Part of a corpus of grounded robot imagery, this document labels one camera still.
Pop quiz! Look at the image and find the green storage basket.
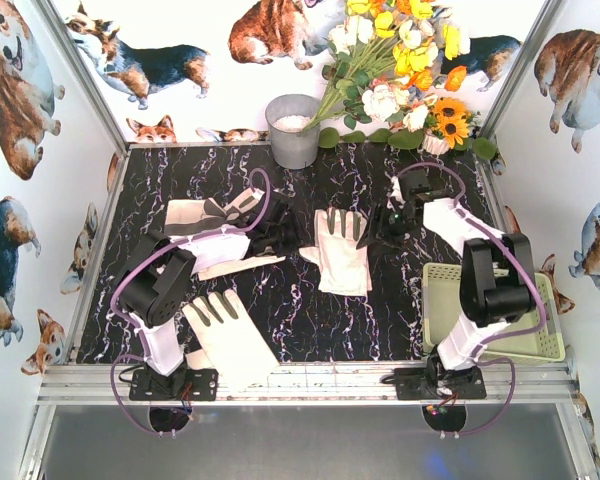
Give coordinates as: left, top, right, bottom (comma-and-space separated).
422, 263, 565, 365

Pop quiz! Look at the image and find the artificial flower bouquet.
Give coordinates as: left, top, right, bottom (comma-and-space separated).
310, 1, 519, 160

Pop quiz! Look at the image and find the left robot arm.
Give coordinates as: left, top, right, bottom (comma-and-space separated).
111, 189, 302, 375

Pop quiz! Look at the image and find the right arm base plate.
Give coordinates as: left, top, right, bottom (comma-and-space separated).
387, 367, 487, 400

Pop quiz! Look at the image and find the grey metal bucket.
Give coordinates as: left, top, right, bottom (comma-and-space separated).
265, 94, 320, 170

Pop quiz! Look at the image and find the work glove under left arm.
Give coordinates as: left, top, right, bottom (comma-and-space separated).
164, 188, 264, 237

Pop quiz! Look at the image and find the work glove near front edge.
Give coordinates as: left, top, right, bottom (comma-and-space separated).
182, 289, 279, 394

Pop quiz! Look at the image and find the small white flower pot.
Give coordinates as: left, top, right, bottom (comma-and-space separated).
422, 131, 450, 156

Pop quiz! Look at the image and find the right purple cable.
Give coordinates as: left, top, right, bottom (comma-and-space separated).
397, 160, 550, 439

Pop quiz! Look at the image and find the work glove with grey band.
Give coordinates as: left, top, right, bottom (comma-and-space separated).
299, 207, 372, 297

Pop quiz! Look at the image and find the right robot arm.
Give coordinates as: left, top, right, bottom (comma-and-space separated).
357, 166, 542, 376

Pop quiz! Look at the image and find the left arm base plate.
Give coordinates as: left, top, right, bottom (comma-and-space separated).
129, 368, 219, 401

